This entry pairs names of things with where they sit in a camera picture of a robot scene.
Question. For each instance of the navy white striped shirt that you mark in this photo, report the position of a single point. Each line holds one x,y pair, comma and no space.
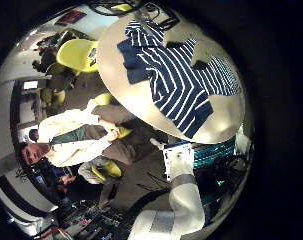
177,86

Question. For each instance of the yellow chair under man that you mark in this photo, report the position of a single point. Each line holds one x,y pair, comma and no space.
104,99

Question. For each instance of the man in white jacket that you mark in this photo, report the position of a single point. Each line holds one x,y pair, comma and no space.
74,146

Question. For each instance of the small yellow chair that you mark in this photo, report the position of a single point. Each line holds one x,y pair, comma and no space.
121,7
46,96
59,97
56,69

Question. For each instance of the black equipment with green light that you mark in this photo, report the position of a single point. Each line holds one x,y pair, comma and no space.
224,186

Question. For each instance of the large yellow shell chair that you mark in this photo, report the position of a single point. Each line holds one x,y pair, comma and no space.
76,53

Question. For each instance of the seated person in dark clothes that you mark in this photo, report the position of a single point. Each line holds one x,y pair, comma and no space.
62,181

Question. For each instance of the cluttered work desk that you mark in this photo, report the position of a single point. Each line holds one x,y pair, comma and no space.
97,223

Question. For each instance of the person with dark hair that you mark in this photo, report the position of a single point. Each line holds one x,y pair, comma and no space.
33,135

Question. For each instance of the bright white screen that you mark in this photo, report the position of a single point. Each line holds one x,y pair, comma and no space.
30,85

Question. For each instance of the yellow chair with grey frame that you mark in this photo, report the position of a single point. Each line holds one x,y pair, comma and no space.
112,168

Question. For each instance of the red wall poster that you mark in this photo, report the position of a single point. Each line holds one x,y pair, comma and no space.
71,17

